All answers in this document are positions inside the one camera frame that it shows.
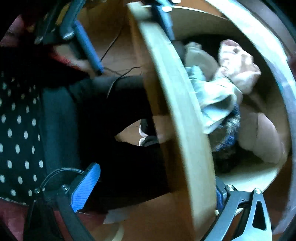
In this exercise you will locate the beige sock pair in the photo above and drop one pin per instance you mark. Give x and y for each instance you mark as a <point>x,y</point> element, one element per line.
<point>195,56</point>

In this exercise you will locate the cream socks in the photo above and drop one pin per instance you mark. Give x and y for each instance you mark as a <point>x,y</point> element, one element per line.
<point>258,134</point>

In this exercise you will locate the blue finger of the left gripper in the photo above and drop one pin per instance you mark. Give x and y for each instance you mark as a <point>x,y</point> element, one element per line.
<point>162,16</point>
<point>87,48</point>

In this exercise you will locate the wooden cabinet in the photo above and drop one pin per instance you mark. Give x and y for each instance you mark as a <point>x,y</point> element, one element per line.
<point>246,176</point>

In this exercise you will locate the polka dot garment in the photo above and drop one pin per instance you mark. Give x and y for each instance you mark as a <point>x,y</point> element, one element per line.
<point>22,154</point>

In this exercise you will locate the pink white sock bundle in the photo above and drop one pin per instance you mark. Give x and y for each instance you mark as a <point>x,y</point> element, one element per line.
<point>237,65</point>

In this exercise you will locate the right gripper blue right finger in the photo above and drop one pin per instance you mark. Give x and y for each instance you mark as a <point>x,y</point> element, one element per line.
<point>221,194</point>

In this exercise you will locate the light blue sock pair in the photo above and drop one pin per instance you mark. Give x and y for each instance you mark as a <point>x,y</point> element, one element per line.
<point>216,97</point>

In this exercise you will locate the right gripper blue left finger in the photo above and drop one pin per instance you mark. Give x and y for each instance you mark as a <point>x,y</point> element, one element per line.
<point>83,185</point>

